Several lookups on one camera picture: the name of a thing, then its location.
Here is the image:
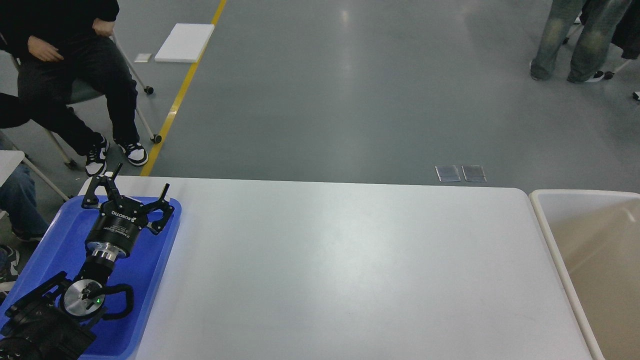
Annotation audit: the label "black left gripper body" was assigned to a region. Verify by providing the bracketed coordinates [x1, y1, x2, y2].
[85, 196, 162, 259]

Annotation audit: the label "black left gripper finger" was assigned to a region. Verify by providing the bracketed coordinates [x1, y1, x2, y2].
[81, 162, 124, 209]
[145, 183, 175, 235]

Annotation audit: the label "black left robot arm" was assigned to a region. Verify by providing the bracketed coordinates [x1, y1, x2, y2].
[1, 170, 182, 360]

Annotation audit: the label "blue plastic tray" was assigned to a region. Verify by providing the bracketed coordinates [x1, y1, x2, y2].
[1, 196, 182, 360]

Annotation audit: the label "person in blue jeans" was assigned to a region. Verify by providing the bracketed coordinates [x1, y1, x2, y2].
[0, 90, 50, 296]

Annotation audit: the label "grey rolling chair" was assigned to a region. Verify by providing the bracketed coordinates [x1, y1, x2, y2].
[14, 34, 149, 176]

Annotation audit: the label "seated person in black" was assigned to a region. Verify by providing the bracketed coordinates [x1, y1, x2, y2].
[1, 0, 148, 177]

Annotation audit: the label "small white floor card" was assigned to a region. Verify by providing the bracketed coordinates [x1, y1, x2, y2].
[134, 53, 153, 63]

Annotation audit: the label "white foam board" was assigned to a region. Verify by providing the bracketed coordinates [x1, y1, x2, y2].
[154, 23, 215, 63]

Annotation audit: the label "left clear floor plate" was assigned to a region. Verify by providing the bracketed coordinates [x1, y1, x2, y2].
[434, 165, 462, 183]

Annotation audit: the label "clear floor plate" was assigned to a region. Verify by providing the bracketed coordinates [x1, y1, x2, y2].
[461, 165, 488, 183]
[434, 165, 462, 183]

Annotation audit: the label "right clear floor plate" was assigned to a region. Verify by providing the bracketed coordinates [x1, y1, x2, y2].
[461, 165, 488, 183]

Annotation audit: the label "beige plastic bin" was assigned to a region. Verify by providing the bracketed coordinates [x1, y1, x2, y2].
[529, 189, 640, 360]

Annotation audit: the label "standing person grey jeans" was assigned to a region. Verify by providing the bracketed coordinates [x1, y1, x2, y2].
[529, 0, 639, 84]

